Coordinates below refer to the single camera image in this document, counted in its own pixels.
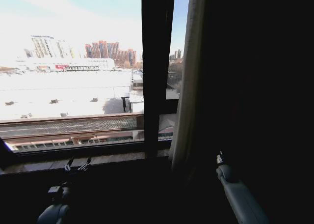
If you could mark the grey stone window sill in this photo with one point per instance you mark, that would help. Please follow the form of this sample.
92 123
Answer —
36 164

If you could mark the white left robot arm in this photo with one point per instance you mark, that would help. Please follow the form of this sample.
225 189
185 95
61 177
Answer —
55 211

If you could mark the low building with red sign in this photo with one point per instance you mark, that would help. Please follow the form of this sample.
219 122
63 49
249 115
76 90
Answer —
73 65

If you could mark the brown parapet with mesh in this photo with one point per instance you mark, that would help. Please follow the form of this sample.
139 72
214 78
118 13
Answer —
73 125

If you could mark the dark window frame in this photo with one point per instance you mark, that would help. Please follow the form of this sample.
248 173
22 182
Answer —
153 62

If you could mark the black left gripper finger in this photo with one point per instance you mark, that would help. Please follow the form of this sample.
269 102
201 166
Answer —
69 166
84 166

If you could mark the red brick apartment building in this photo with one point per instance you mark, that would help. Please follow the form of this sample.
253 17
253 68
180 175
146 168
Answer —
110 50

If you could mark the dark curtain with pale lining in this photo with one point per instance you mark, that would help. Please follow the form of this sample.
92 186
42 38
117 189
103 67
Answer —
193 86

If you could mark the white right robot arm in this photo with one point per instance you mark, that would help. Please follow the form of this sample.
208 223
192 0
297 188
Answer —
235 192

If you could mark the flat white rooftop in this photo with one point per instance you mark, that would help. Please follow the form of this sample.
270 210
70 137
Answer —
61 91

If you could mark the white high-rise building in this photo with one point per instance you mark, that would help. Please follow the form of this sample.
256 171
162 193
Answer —
43 47

